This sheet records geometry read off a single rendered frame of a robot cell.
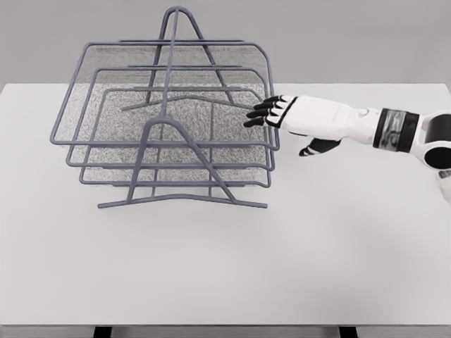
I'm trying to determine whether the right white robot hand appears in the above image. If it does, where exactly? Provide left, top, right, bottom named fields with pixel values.
left=242, top=94, right=353, bottom=158

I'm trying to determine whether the grey wire mesh tray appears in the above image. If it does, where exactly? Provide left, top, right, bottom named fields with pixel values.
left=66, top=65, right=276, bottom=170
left=49, top=41, right=281, bottom=151
left=78, top=86, right=273, bottom=188

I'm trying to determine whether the grey wire rack frame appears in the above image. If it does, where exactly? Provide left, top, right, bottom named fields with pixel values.
left=97, top=5, right=269, bottom=210

